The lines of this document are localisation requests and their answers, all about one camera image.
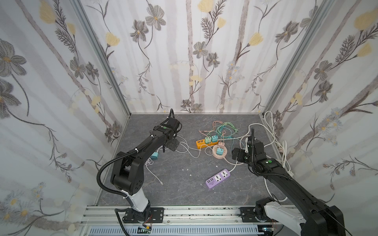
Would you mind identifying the teal charger plug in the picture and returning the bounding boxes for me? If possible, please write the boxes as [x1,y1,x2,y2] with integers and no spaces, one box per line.
[216,148,224,156]
[211,135,218,143]
[150,152,159,160]

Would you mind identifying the orange power strip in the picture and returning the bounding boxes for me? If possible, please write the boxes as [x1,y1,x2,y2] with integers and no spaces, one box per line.
[196,137,219,149]

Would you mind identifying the green charger plug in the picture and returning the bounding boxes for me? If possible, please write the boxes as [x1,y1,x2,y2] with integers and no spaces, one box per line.
[205,137,212,144]

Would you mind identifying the purple power strip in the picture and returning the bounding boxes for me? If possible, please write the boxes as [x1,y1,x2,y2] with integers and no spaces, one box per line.
[205,169,230,189]

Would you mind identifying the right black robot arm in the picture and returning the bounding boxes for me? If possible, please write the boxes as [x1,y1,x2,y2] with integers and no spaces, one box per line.
[232,128,347,236]

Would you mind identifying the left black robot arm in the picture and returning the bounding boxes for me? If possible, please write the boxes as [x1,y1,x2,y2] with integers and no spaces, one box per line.
[96,109,182,224]

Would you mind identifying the round pink power socket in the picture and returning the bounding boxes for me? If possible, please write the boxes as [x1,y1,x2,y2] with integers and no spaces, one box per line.
[212,145,228,159]

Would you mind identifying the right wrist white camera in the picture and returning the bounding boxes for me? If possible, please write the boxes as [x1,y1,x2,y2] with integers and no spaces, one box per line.
[245,137,250,153]

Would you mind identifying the tangled pastel charger cables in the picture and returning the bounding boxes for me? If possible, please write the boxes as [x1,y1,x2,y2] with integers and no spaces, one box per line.
[144,134,215,186]

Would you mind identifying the green charging cable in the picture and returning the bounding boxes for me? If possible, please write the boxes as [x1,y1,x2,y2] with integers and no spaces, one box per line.
[214,121,239,139]

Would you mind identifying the pink cable with connectors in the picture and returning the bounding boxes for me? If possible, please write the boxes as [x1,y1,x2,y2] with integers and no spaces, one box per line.
[199,120,226,139]

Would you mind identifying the white power cords bundle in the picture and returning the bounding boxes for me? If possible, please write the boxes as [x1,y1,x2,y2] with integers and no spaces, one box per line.
[221,110,294,203]

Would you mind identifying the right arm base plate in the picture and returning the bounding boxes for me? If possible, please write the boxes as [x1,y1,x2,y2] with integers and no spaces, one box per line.
[239,206,273,223]

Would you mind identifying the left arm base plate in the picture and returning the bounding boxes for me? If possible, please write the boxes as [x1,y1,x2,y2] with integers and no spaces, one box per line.
[122,207,164,224]

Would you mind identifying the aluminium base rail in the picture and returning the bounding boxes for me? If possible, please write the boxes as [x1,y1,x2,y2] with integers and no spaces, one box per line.
[78,205,299,236]

